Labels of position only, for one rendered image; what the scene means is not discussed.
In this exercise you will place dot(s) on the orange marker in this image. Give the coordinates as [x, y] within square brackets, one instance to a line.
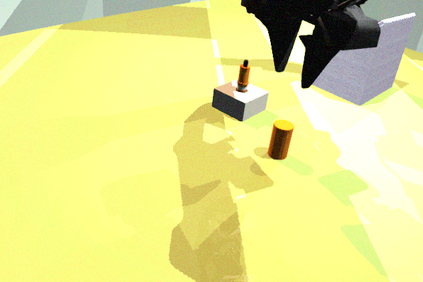
[243, 79]

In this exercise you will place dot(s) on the orange-brown cylinder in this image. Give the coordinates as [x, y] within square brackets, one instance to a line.
[280, 139]

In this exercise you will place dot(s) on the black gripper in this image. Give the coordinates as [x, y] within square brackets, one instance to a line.
[333, 31]

